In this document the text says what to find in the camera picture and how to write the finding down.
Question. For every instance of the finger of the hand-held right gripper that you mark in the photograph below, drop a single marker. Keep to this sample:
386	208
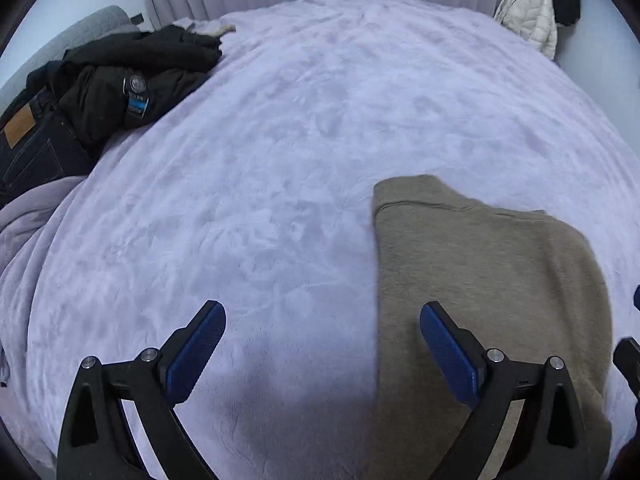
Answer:
630	360
637	297

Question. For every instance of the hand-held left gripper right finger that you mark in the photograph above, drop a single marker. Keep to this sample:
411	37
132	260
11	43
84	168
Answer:
447	350

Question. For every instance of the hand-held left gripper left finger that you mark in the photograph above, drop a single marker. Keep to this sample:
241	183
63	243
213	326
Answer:
197	350

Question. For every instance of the olive brown knit sweater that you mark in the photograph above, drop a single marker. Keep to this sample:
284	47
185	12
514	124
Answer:
475	270

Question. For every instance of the grey lavender quilt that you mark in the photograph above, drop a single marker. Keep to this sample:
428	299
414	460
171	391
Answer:
25	230

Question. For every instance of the lavender fluffy blanket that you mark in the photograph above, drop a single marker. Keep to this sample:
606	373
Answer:
300	135

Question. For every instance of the dark blue jeans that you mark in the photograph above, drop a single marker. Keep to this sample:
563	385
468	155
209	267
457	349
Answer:
35	155

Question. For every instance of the black jacket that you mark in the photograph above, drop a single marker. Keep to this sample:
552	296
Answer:
165	60

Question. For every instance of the white puffer jacket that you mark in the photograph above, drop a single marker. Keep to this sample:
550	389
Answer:
532	10

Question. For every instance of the small beige item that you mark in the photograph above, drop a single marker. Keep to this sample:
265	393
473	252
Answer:
222	30

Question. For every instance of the grey headboard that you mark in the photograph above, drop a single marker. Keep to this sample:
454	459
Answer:
95	25

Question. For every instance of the dark wall socket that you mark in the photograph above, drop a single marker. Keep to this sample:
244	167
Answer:
138	18

